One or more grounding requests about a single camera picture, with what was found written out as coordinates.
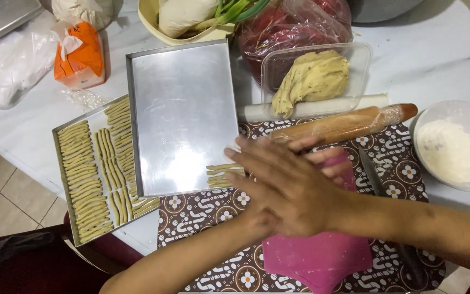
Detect person's left hand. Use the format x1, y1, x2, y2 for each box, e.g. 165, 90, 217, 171
241, 137, 355, 242

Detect person's right hand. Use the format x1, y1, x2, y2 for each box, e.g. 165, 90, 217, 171
224, 136, 342, 238

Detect plastic-wrapped wooden rolling pin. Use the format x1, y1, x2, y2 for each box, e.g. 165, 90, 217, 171
269, 103, 419, 146

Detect kitchen knife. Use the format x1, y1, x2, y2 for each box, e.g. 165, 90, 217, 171
357, 146, 429, 289

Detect white paper roll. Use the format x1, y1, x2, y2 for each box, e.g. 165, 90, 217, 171
237, 93, 390, 123

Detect brown batik patterned cloth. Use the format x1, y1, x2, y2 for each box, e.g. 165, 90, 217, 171
156, 118, 447, 294

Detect empty metal baking tray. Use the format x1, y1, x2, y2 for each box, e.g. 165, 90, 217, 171
126, 38, 246, 199

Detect lump of yellow dough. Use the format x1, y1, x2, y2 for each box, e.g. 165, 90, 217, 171
271, 49, 350, 119

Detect clear plastic container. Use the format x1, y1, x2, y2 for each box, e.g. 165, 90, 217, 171
261, 42, 373, 120

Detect pink plastic sheet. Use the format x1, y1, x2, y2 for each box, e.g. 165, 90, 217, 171
261, 148, 375, 294

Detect white flour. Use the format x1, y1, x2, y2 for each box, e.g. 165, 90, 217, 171
416, 119, 470, 185

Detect white bowl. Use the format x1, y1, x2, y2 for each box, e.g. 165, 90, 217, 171
412, 100, 470, 193

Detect red plastic bag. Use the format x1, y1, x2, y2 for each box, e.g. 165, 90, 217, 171
237, 0, 354, 89

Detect green onions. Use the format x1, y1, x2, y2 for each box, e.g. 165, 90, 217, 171
193, 0, 271, 32

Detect metal tray with dough sticks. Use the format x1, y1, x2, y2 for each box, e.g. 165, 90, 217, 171
51, 94, 162, 248

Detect grey metal pot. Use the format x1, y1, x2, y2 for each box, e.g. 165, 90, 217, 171
347, 0, 424, 24

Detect white filled bag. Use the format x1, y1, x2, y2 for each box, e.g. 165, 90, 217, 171
158, 0, 219, 40

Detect rows of raw dough sticks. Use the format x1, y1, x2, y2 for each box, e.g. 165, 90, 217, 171
57, 97, 160, 244

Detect cream plastic bowl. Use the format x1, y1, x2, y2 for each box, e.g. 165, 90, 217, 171
138, 0, 236, 46

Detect crumpled clear plastic wrap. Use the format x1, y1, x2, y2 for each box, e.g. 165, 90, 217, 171
61, 87, 111, 114

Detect orange and white packet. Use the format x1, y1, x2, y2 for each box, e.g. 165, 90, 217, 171
51, 20, 106, 91

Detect knotted white sack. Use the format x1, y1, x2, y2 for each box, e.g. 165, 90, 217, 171
51, 0, 114, 32

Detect dark red chair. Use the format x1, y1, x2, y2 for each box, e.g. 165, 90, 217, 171
0, 212, 144, 294

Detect large white plastic bag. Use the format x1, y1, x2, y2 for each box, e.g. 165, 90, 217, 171
0, 29, 59, 110

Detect dark grey cloth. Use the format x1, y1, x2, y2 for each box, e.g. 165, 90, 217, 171
0, 231, 57, 279

